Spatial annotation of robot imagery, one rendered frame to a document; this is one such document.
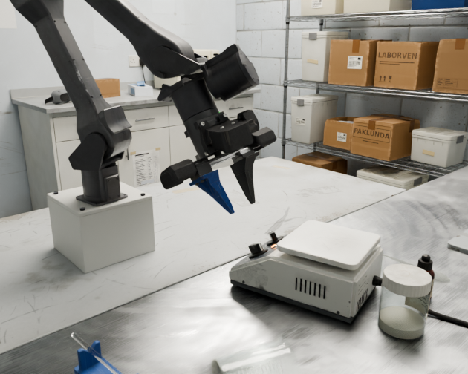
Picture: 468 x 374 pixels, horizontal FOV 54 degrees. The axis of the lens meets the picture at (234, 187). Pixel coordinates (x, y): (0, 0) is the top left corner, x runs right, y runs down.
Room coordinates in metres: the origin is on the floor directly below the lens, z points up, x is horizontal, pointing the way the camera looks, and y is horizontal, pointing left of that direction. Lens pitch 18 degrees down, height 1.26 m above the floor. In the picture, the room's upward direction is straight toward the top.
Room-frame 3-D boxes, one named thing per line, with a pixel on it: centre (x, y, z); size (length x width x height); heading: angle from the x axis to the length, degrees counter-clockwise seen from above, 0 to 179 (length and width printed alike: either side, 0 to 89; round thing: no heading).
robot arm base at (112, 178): (0.75, 0.23, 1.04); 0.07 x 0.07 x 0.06; 50
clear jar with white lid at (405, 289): (0.52, -0.22, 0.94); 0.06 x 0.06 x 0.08
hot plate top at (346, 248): (0.61, -0.14, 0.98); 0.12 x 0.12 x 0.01; 57
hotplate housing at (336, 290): (0.63, -0.12, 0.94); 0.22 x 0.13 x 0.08; 57
